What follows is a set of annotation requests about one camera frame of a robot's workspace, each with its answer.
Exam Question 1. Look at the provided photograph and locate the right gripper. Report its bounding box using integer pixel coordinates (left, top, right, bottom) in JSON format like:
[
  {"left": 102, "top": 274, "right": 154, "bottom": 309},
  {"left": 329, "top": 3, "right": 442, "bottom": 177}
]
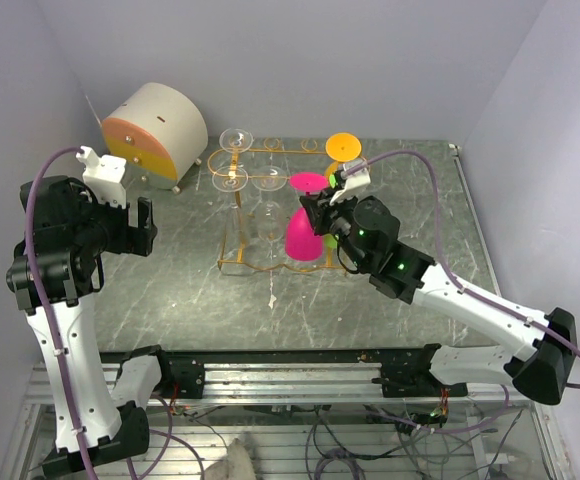
[{"left": 303, "top": 185, "right": 370, "bottom": 271}]

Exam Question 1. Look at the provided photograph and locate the pink plastic goblet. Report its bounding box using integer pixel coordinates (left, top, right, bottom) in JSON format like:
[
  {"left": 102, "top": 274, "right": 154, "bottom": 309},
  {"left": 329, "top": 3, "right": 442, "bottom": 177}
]
[{"left": 285, "top": 172, "right": 327, "bottom": 262}]

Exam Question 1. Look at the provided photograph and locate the green plastic goblet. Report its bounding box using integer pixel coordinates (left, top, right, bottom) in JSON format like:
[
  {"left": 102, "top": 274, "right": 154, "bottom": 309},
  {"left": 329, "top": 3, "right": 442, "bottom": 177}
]
[{"left": 323, "top": 163, "right": 337, "bottom": 250}]

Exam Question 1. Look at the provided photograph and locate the clear wine glass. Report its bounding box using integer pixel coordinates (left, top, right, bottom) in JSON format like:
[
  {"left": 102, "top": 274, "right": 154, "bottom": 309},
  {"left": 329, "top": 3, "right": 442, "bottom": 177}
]
[
  {"left": 251, "top": 165, "right": 287, "bottom": 242},
  {"left": 212, "top": 165, "right": 250, "bottom": 249},
  {"left": 219, "top": 128, "right": 254, "bottom": 154}
]

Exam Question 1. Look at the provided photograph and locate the orange plastic goblet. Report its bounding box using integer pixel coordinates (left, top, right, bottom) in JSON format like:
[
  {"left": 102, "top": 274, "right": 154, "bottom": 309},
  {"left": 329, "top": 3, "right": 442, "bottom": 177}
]
[{"left": 325, "top": 132, "right": 362, "bottom": 163}]

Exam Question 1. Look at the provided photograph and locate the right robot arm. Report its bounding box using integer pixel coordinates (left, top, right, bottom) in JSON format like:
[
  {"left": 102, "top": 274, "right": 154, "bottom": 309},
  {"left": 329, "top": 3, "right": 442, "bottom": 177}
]
[{"left": 300, "top": 189, "right": 576, "bottom": 406}]

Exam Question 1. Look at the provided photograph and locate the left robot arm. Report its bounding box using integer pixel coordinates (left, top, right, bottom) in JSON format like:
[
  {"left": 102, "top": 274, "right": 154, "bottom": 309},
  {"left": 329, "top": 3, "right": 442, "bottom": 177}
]
[{"left": 6, "top": 175, "right": 174, "bottom": 479}]

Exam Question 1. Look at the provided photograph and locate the cream cylindrical box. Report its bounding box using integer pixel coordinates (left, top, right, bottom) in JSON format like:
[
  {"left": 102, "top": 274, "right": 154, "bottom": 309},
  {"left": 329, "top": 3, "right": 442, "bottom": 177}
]
[{"left": 101, "top": 82, "right": 209, "bottom": 191}]

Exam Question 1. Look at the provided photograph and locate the white cloth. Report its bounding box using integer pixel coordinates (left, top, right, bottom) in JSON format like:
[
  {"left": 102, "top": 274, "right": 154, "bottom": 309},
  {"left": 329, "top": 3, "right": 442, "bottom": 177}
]
[{"left": 204, "top": 438, "right": 257, "bottom": 480}]

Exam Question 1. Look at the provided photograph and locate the gold wire glass rack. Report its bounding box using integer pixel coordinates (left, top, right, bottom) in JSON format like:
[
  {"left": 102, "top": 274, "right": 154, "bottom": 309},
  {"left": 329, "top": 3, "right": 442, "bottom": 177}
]
[{"left": 207, "top": 128, "right": 363, "bottom": 274}]

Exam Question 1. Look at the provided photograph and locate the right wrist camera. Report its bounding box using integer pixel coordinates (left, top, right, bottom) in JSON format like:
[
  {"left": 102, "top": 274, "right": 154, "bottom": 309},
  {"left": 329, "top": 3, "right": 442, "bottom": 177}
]
[{"left": 327, "top": 158, "right": 371, "bottom": 206}]

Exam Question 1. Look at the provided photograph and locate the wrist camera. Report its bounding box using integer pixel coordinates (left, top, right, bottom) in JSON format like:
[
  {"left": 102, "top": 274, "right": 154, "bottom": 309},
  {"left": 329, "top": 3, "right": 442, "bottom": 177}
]
[
  {"left": 327, "top": 158, "right": 371, "bottom": 206},
  {"left": 76, "top": 146, "right": 127, "bottom": 209}
]

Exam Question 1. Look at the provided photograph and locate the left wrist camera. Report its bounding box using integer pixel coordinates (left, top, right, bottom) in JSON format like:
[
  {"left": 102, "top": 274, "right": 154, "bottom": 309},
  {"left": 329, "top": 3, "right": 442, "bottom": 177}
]
[{"left": 76, "top": 146, "right": 127, "bottom": 209}]

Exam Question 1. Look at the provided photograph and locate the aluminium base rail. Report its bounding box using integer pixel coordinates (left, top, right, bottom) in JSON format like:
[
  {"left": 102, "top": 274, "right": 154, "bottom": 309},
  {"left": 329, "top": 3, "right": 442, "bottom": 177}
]
[{"left": 24, "top": 357, "right": 521, "bottom": 407}]

